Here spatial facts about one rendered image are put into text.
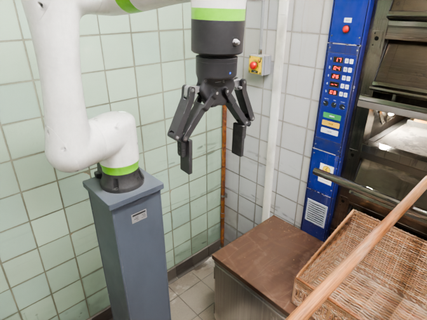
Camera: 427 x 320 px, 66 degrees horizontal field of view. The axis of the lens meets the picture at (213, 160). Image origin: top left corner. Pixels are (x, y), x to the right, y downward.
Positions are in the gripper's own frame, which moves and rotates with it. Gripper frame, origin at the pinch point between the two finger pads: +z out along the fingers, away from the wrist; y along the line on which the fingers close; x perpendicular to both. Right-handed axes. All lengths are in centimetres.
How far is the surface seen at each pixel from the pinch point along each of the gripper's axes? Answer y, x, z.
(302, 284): -54, -5, 75
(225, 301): -49, -44, 115
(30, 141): 16, -100, 26
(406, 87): -98, -3, -2
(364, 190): -66, 5, 29
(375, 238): -39, 21, 26
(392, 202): -67, 14, 29
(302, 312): -5.5, 23.0, 27.3
